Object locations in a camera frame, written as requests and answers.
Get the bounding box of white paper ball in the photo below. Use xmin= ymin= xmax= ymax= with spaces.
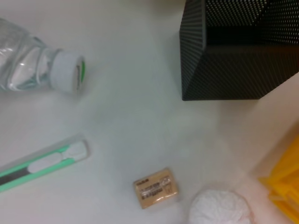
xmin=188 ymin=189 xmax=253 ymax=224

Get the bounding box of clear water bottle green label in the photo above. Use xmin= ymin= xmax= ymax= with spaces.
xmin=0 ymin=17 xmax=86 ymax=94

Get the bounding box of beige eraser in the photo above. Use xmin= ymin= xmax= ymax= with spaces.
xmin=133 ymin=167 xmax=181 ymax=210

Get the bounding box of black mesh pen holder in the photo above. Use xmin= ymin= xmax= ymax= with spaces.
xmin=179 ymin=0 xmax=299 ymax=101

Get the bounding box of green utility knife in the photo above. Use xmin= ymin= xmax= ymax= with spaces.
xmin=0 ymin=139 xmax=91 ymax=193

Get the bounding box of yellow plastic bin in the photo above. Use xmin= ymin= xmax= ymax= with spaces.
xmin=258 ymin=137 xmax=299 ymax=224

